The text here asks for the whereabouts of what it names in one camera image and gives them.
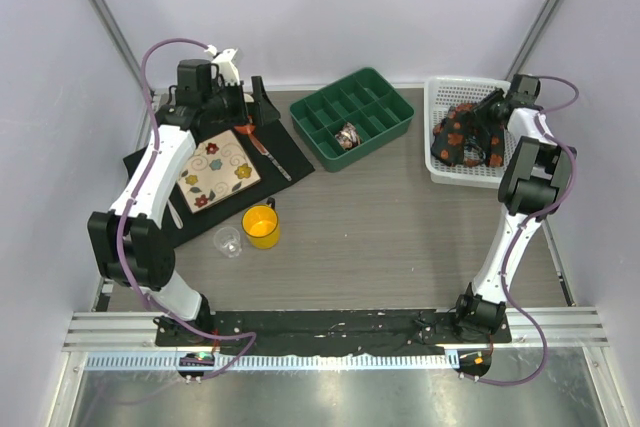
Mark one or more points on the black orange floral tie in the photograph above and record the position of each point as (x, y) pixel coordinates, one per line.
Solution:
(464, 138)

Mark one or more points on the white plastic basket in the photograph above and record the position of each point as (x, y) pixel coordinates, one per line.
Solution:
(441, 93)

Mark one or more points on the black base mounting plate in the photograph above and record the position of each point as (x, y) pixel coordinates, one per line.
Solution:
(332, 333)

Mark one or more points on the rolled tie in tray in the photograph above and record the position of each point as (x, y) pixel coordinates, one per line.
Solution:
(348, 137)

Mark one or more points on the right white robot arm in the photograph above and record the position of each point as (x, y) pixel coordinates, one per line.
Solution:
(538, 178)

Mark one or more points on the silver fork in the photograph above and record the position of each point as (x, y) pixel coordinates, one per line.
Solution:
(175, 216)

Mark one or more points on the black cloth placemat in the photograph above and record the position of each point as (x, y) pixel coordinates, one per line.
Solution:
(285, 147)

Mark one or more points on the orange handled table knife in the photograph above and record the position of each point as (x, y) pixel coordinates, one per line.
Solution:
(248, 131)

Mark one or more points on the yellow plastic mug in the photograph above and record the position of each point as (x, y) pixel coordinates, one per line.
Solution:
(261, 225)

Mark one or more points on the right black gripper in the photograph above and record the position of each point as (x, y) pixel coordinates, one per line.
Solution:
(480, 123)

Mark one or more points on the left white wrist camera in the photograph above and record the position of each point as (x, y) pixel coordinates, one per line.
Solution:
(225, 61)

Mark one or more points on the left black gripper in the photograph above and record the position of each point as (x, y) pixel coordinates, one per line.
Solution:
(266, 111)

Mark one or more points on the square floral ceramic plate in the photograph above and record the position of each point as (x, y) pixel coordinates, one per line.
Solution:
(219, 168)

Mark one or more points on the green divided organizer tray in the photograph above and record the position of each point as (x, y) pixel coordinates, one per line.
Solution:
(364, 98)

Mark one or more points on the aluminium frame rail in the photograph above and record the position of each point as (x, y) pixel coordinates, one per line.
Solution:
(562, 326)

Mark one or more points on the clear plastic cup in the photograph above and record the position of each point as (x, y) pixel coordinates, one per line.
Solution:
(227, 240)

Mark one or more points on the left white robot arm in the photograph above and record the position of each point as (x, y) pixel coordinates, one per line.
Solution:
(127, 240)

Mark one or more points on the white slotted cable duct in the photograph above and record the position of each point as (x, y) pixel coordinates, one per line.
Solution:
(201, 361)

